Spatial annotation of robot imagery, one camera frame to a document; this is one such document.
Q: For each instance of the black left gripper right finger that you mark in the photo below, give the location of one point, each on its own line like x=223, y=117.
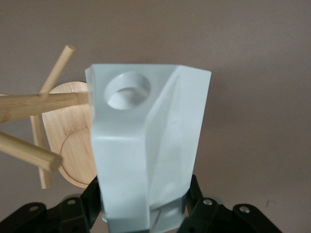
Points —
x=218, y=216

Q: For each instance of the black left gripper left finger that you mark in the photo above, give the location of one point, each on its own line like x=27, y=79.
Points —
x=60, y=213

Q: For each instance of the white faceted cup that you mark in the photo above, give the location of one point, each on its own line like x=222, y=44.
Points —
x=126, y=150

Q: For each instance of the wooden cup rack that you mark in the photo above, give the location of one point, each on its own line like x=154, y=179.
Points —
x=73, y=150

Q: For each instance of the brown table cover sheet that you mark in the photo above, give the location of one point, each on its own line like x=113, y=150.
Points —
x=218, y=36

